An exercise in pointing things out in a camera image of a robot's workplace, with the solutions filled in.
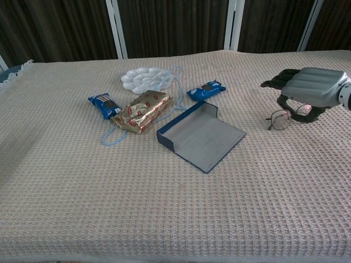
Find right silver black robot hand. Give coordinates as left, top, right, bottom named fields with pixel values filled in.
left=260, top=67, right=351, bottom=123

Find dark-framed eyeglasses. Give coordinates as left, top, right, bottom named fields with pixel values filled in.
left=265, top=103, right=312, bottom=131

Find blue glasses case grey lining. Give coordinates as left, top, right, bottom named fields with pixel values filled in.
left=156, top=100, right=247, bottom=174

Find short blue cookie packet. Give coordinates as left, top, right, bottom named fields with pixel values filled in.
left=186, top=79, right=228, bottom=101

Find dark brown curtain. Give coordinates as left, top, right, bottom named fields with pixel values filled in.
left=0, top=0, right=351, bottom=64

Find white flower paint palette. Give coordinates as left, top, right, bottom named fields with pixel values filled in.
left=121, top=67, right=174, bottom=95

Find gold red snack packet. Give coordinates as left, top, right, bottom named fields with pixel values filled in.
left=111, top=89, right=174, bottom=135

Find beige waffle tablecloth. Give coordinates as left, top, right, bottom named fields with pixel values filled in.
left=0, top=50, right=351, bottom=263

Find long blue cookie packet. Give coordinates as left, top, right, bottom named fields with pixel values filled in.
left=87, top=93, right=123, bottom=121

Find blue padded table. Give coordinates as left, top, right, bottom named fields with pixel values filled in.
left=0, top=64, right=23, bottom=83

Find light blue cord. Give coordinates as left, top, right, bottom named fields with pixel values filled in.
left=101, top=65, right=193, bottom=148

